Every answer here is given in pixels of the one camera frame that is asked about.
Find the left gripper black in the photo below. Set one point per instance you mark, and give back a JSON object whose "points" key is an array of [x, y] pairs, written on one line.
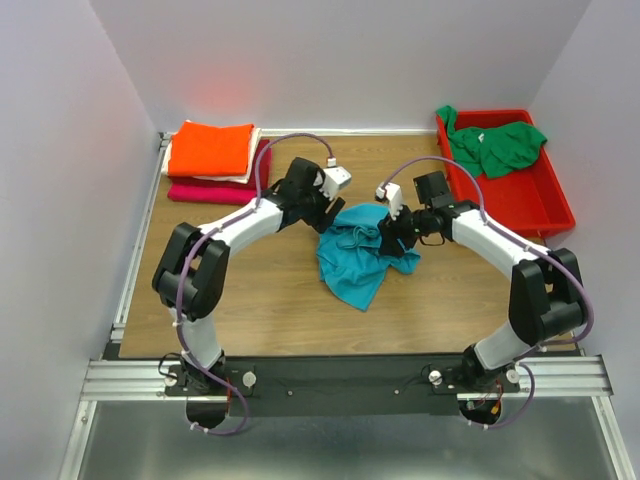
{"points": [[323, 222]]}

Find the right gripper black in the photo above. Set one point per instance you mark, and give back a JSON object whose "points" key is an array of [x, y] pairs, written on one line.
{"points": [[390, 232]]}

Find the teal blue t shirt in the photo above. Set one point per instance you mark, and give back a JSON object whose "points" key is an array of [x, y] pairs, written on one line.
{"points": [[349, 261]]}

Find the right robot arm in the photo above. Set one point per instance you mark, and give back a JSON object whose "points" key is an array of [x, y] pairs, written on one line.
{"points": [[544, 298]]}

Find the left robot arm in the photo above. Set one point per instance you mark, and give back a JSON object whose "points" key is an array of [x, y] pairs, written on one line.
{"points": [[191, 274]]}

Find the green t shirt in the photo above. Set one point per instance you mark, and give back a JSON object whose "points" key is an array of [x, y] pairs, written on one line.
{"points": [[494, 152]]}

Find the folded orange t shirt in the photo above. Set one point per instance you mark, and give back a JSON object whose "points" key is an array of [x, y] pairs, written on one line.
{"points": [[210, 150]]}

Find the red plastic bin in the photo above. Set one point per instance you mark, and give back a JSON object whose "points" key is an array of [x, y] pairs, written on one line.
{"points": [[531, 201]]}

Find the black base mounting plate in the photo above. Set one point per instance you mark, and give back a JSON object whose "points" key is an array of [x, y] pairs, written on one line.
{"points": [[336, 385]]}

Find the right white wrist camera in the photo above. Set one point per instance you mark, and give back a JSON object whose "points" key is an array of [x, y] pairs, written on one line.
{"points": [[390, 194]]}

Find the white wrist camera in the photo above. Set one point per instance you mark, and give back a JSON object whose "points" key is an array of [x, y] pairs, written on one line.
{"points": [[335, 179], [390, 194]]}

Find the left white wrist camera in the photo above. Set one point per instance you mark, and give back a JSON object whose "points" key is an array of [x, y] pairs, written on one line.
{"points": [[335, 179]]}

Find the aluminium frame rail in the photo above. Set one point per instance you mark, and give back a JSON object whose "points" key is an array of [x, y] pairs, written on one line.
{"points": [[546, 377]]}

